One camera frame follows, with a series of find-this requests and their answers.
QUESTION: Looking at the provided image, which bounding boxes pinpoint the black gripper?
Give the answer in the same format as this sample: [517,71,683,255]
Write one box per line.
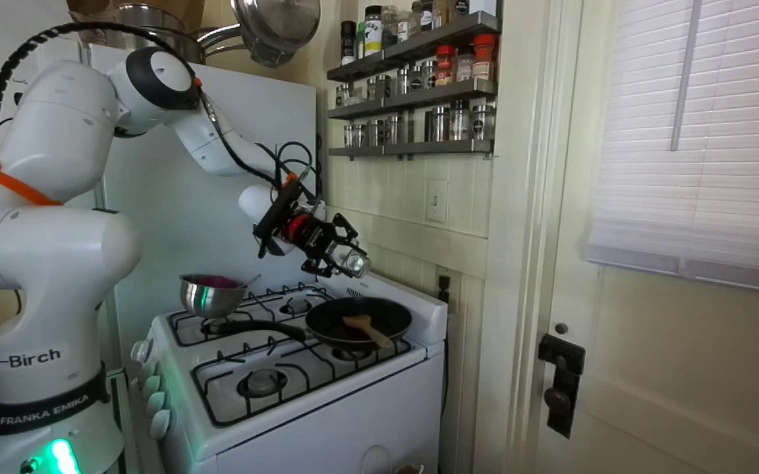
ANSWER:
[295,208,366,280]

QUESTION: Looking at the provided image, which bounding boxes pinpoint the black frying pan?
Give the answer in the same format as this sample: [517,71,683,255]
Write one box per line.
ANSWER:
[204,296,416,351]

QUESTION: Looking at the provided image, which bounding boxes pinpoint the onion powder bottle black cap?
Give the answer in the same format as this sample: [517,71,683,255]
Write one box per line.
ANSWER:
[449,97,475,144]

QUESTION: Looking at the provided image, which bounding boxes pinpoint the dark glass bottle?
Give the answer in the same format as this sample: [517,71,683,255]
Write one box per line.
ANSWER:
[337,19,359,65]

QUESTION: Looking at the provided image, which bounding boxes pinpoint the red cap spice bottle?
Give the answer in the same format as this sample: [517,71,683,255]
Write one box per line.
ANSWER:
[433,43,459,90]
[469,31,499,88]

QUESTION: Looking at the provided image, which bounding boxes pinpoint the clear bottle white label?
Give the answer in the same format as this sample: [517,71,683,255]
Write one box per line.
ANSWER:
[454,48,475,88]

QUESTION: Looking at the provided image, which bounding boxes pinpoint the large bottle black cap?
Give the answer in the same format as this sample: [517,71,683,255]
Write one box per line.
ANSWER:
[364,4,388,58]

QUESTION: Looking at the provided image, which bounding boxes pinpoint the wooden spatula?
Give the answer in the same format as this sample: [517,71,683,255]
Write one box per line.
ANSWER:
[339,312,399,352]

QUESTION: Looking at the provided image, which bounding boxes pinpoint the small steel saucepan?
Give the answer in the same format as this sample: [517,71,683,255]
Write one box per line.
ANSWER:
[177,272,264,321]

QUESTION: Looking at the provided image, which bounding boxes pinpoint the white gas stove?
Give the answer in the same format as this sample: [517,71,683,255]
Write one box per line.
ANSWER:
[126,255,451,474]
[191,333,413,429]

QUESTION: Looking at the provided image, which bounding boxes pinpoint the white refrigerator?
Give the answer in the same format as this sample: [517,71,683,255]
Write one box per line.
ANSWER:
[86,43,321,352]

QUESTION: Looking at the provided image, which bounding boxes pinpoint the steel gas burner head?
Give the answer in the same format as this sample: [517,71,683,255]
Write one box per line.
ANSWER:
[235,366,291,401]

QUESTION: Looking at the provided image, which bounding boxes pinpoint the black stove burner grate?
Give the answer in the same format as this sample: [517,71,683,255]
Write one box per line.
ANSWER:
[167,288,316,351]

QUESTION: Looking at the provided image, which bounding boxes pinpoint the hanging steel bowl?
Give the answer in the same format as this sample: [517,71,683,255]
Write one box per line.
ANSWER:
[229,0,324,71]

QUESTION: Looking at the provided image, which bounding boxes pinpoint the jar with dark label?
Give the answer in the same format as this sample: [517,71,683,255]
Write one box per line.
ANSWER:
[412,0,441,34]

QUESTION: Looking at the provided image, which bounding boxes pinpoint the black door lock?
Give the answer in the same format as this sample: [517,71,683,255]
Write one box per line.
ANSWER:
[536,329,590,439]

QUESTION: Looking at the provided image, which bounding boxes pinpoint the brown cardboard box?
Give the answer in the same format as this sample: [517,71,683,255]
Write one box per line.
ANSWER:
[65,0,209,34]

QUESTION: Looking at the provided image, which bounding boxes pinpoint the cream panel door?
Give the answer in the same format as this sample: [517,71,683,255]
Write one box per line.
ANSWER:
[475,0,759,474]

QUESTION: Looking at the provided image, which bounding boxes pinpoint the white window blinds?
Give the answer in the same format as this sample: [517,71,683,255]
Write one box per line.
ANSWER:
[585,0,759,300]

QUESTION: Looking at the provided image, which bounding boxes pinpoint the white blind wand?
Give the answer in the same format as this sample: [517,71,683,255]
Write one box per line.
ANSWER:
[666,0,710,154]

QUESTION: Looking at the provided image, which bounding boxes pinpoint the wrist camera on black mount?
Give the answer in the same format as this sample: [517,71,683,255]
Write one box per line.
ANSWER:
[251,176,312,264]

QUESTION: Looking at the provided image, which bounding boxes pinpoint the white light switch plate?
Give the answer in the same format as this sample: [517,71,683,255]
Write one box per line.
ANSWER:
[421,176,449,225]

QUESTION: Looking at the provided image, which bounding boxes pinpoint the steel pot with handle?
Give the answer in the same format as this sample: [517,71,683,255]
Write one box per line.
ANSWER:
[86,0,245,63]

